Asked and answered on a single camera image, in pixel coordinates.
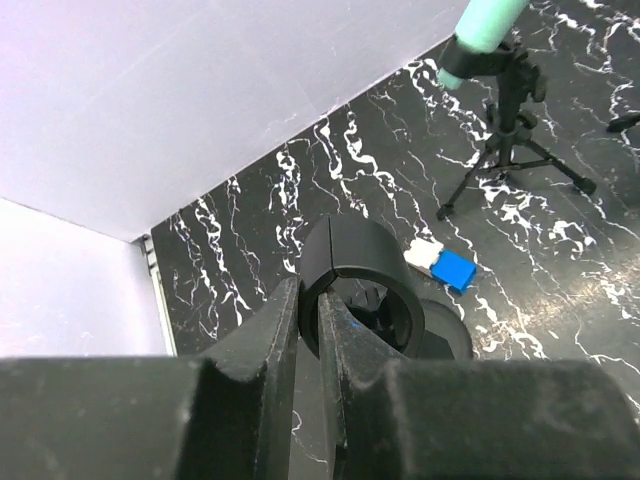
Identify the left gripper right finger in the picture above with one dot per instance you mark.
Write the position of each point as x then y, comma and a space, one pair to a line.
367, 398

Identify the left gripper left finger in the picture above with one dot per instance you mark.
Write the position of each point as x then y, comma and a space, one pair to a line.
246, 394

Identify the round base microphone stand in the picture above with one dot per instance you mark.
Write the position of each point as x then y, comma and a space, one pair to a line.
363, 262

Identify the shock mount tripod stand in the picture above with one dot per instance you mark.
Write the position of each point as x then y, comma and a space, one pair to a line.
623, 122

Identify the teal microphone tripod stand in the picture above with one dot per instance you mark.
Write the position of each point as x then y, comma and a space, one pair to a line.
510, 145

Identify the teal microphone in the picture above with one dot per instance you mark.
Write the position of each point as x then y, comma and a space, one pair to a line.
474, 48

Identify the blue white small block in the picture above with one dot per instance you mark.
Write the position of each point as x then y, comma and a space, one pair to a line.
444, 266

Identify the black marble pattern mat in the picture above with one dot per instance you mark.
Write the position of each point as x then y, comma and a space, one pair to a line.
511, 412

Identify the aluminium frame rail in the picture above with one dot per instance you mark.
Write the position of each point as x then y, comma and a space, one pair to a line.
151, 259

